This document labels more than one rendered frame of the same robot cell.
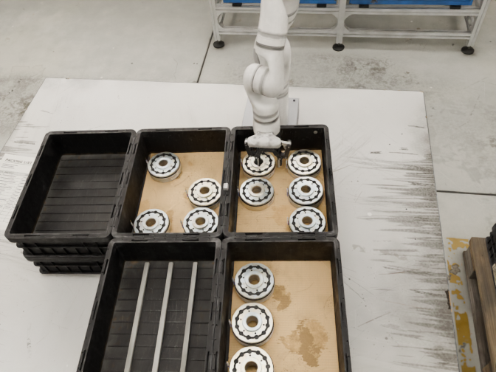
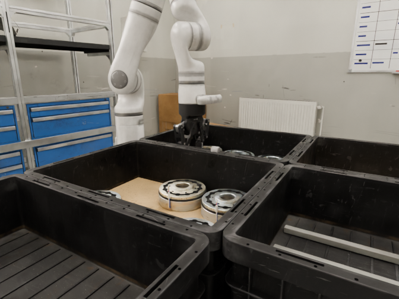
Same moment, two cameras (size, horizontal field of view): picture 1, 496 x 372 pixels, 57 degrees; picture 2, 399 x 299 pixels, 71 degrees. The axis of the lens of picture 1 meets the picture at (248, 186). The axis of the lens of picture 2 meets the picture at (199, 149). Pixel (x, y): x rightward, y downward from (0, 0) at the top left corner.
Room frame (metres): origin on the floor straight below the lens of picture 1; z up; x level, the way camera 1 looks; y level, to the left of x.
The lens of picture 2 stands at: (0.58, 0.63, 1.10)
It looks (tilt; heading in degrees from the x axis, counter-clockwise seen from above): 15 degrees down; 293
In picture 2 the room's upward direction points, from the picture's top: straight up
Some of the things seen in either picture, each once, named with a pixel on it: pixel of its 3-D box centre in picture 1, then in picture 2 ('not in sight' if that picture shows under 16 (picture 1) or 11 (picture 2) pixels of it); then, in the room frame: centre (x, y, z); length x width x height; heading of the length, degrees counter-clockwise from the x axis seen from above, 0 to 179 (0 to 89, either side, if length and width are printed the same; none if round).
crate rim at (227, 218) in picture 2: (176, 179); (159, 173); (0.84, 0.20, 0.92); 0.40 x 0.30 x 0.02; 172
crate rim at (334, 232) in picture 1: (279, 178); (227, 141); (0.80, -0.09, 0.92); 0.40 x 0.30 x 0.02; 172
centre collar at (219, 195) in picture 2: (200, 221); (227, 197); (0.73, 0.15, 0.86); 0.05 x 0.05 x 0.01
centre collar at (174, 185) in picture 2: (204, 190); (182, 186); (0.83, 0.13, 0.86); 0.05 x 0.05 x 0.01
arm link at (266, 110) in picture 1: (261, 92); (187, 53); (0.91, -0.06, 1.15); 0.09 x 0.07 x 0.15; 53
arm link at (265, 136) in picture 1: (265, 125); (197, 91); (0.88, -0.07, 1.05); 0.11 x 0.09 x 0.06; 167
